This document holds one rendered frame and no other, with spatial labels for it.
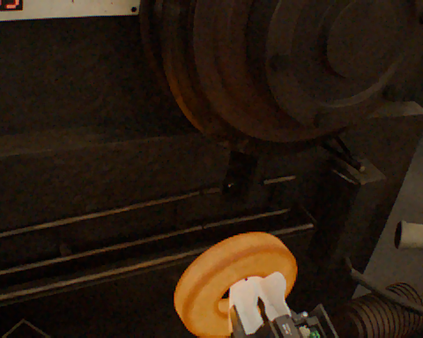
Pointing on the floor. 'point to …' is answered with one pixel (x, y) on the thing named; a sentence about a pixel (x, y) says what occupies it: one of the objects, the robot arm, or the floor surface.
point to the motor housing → (381, 315)
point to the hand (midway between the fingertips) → (241, 277)
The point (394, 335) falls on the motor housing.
